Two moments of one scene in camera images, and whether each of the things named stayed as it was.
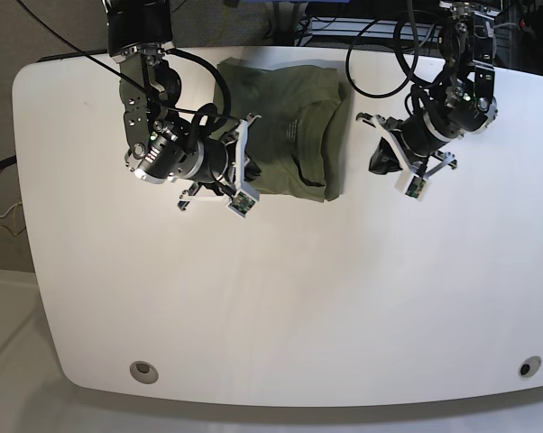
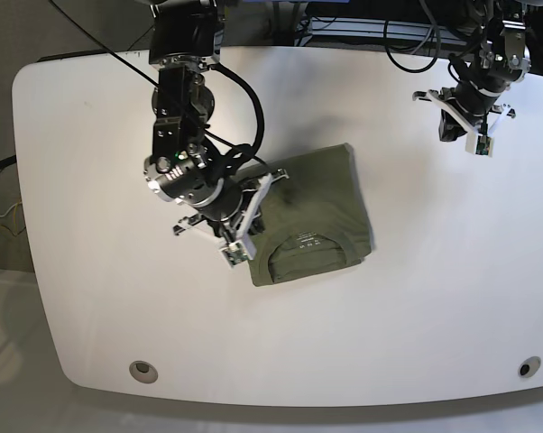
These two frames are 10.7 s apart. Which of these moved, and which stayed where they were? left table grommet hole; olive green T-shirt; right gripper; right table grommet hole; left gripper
Moved: left gripper; right gripper; olive green T-shirt
Stayed: left table grommet hole; right table grommet hole
